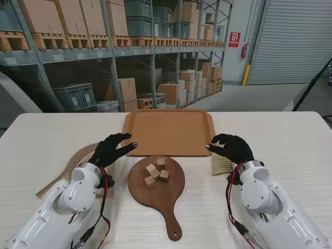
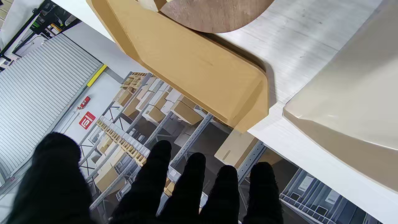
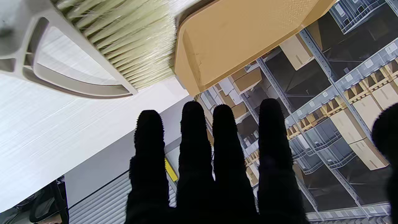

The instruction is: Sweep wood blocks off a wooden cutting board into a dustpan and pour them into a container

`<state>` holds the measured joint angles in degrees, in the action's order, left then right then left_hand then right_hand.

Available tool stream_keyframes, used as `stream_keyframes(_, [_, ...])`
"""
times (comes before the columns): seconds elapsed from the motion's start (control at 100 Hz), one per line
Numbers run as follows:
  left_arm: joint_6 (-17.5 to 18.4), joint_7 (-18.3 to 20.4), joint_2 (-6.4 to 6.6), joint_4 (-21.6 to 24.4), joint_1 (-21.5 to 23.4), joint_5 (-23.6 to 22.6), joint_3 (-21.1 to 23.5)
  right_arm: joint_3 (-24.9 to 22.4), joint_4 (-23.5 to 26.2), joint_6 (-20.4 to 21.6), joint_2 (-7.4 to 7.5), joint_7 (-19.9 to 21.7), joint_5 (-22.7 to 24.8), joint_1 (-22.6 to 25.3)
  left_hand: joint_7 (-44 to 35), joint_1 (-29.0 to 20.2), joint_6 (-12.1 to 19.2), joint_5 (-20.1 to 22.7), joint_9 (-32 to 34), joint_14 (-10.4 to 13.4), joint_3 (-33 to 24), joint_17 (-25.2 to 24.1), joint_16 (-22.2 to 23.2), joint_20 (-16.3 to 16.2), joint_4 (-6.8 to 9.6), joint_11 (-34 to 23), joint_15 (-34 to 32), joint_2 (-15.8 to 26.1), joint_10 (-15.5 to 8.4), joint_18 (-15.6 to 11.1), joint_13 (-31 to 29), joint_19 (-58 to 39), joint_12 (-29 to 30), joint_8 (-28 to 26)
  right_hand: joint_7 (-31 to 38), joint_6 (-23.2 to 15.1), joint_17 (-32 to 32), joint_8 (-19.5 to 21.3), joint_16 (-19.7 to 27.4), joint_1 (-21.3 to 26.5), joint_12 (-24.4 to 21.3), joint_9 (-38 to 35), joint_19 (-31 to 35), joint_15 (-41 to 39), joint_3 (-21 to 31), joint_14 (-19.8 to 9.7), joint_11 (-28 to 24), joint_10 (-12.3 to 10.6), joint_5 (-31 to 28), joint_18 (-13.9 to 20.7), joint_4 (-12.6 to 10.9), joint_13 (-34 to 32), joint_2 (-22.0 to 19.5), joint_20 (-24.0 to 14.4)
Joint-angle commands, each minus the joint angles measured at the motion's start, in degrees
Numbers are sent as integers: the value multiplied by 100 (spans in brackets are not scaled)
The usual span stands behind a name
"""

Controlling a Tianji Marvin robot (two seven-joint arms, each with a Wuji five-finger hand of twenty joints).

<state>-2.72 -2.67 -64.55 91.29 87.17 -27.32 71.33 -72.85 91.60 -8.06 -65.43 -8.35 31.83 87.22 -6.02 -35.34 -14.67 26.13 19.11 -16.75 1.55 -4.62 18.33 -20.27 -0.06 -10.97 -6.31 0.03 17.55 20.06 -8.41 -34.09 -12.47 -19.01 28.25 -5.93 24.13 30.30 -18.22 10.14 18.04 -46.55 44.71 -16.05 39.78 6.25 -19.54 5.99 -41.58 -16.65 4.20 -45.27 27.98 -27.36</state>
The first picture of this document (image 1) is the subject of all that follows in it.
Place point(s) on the orange wooden pallet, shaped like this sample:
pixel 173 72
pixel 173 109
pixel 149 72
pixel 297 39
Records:
pixel 144 103

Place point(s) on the orange-brown plastic tray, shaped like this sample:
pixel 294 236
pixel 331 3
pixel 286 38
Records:
pixel 168 132

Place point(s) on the red wall sign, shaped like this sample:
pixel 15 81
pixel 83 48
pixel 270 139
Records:
pixel 234 39

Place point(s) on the round dark wooden cutting board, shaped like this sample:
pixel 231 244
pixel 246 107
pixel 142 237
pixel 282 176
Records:
pixel 155 199

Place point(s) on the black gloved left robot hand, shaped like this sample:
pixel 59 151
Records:
pixel 109 150

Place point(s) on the grey metal shelving rack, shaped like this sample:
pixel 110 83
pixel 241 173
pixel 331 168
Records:
pixel 114 52

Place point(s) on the beige plastic dustpan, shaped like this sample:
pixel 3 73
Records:
pixel 75 158

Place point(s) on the white curved panel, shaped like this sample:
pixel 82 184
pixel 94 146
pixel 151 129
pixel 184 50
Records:
pixel 18 93

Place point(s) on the small wood block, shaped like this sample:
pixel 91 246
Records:
pixel 150 181
pixel 161 162
pixel 150 168
pixel 155 173
pixel 164 176

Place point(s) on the tall cardboard box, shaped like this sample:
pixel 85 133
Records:
pixel 116 20

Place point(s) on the low cardboard box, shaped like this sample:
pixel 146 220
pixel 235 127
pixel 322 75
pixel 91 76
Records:
pixel 168 93

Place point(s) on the white plastic crate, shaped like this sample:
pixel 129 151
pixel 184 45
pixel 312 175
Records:
pixel 107 106

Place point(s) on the black tripod leg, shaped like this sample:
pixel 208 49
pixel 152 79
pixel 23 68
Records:
pixel 311 85

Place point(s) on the large cardboard box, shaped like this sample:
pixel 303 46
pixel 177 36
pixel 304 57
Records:
pixel 41 15
pixel 93 16
pixel 72 16

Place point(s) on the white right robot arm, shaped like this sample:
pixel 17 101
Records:
pixel 272 202

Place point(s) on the cardboard box with tape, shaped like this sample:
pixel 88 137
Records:
pixel 127 94

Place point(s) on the grey plastic crate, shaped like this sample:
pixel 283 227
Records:
pixel 72 97

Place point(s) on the stacked grey plastic crates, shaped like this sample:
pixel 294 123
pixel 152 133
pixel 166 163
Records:
pixel 138 20

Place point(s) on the grey roller shutter door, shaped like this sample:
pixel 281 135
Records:
pixel 293 41

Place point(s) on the yellow post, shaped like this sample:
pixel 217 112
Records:
pixel 246 75

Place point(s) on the red fire extinguisher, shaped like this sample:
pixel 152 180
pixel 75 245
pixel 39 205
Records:
pixel 243 51

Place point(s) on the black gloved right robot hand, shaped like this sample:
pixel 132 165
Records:
pixel 236 149

